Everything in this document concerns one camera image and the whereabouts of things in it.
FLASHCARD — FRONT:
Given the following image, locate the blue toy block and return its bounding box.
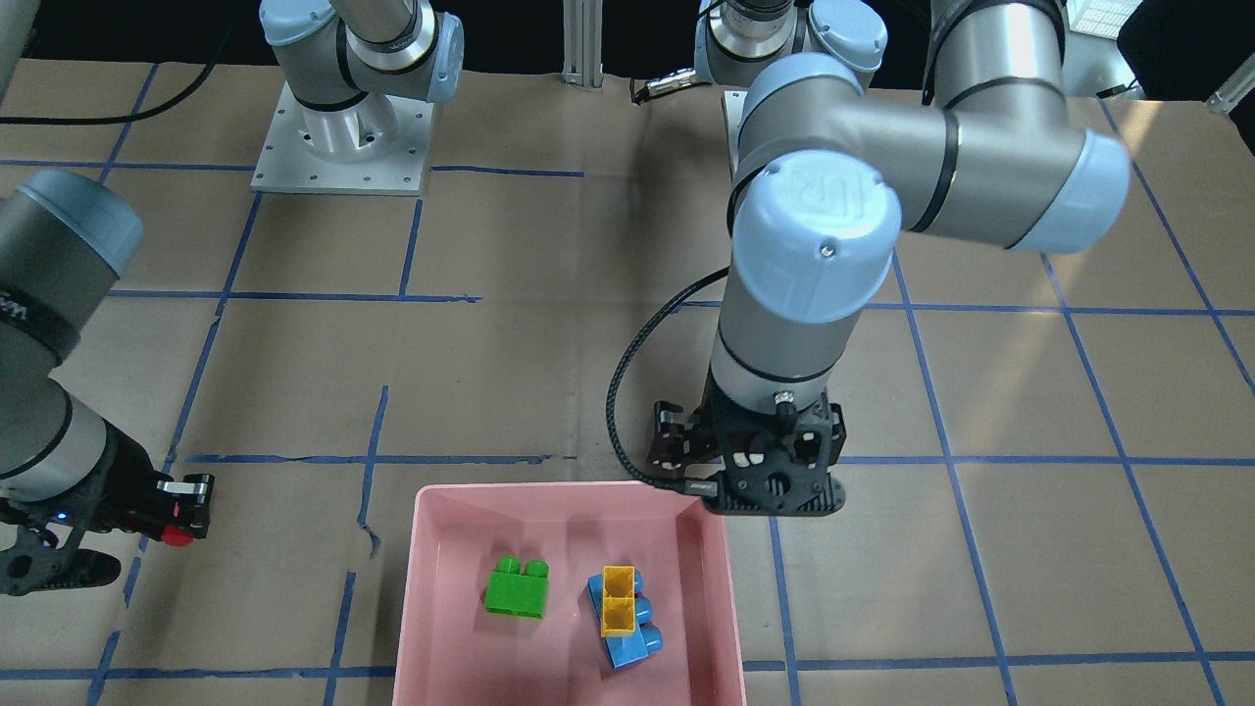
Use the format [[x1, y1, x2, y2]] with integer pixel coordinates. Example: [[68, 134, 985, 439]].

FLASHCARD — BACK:
[[587, 566, 664, 671]]

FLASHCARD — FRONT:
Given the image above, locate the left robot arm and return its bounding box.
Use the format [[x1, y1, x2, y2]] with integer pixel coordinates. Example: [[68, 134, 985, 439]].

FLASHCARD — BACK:
[[633, 1, 1130, 517]]

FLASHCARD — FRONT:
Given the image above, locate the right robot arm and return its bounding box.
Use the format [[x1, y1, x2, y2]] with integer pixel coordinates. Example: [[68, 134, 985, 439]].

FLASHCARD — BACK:
[[1, 1, 466, 597]]

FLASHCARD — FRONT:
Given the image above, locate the yellow toy block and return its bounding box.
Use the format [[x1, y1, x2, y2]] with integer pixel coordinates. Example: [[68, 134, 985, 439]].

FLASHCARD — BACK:
[[599, 566, 639, 638]]

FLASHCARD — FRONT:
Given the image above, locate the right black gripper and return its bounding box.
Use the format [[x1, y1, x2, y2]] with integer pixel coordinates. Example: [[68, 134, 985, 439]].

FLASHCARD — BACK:
[[1, 423, 215, 597]]

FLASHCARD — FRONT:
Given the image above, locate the red toy block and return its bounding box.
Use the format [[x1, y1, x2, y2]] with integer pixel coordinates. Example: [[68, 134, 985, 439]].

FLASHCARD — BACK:
[[159, 525, 195, 548]]

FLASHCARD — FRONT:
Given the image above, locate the green toy block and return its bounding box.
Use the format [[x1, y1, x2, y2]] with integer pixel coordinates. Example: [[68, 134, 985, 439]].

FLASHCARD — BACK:
[[483, 556, 550, 619]]

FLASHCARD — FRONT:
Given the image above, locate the aluminium frame post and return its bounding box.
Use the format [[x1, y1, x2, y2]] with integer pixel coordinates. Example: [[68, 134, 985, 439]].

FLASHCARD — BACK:
[[560, 0, 604, 92]]

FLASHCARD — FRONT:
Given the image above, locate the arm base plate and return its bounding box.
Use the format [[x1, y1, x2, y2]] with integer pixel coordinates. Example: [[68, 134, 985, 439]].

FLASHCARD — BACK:
[[251, 87, 438, 197]]

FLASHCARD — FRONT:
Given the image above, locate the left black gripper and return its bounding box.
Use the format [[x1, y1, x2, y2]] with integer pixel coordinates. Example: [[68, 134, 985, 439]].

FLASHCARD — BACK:
[[648, 377, 847, 517]]

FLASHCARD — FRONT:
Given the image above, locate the pink plastic box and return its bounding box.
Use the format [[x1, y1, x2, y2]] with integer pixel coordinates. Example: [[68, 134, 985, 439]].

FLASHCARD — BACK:
[[392, 482, 747, 705]]

